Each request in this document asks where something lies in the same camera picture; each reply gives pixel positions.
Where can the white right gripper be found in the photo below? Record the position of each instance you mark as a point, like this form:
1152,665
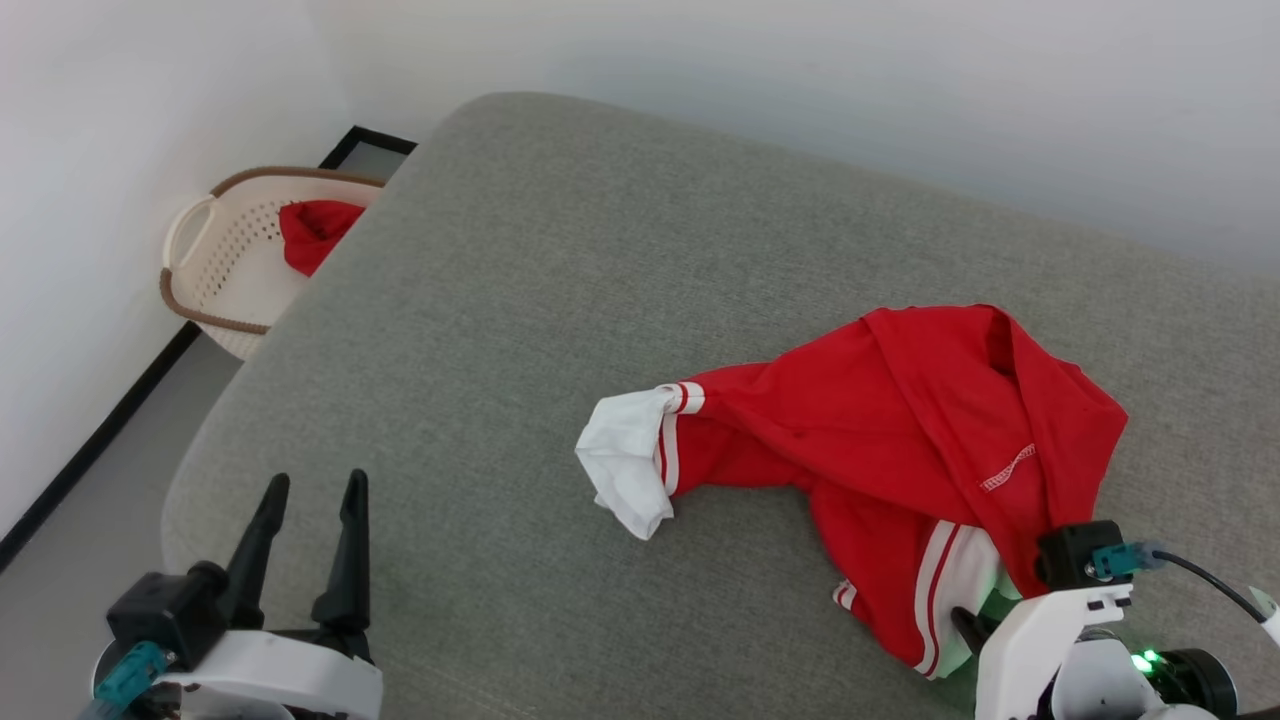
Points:
1030,650

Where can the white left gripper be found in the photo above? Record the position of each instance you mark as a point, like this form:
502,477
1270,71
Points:
280,680

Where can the red and white shirt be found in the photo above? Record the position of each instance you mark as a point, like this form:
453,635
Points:
900,430

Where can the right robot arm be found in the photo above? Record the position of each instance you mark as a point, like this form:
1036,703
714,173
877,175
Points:
1195,685

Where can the black skirting board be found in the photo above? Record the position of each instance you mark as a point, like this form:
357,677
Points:
100,440

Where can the cream basket with brown rim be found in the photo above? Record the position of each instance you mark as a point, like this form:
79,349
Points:
235,270

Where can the red garment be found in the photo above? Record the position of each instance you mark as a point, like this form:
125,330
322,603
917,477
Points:
315,232

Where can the grey fabric sofa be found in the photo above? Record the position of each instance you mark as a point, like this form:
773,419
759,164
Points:
560,330

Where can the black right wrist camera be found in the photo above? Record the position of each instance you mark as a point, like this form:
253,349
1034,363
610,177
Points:
1070,555

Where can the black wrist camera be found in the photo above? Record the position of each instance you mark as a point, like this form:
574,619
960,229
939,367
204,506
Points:
1070,555
165,615

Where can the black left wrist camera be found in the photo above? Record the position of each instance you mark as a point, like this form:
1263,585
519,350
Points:
165,615

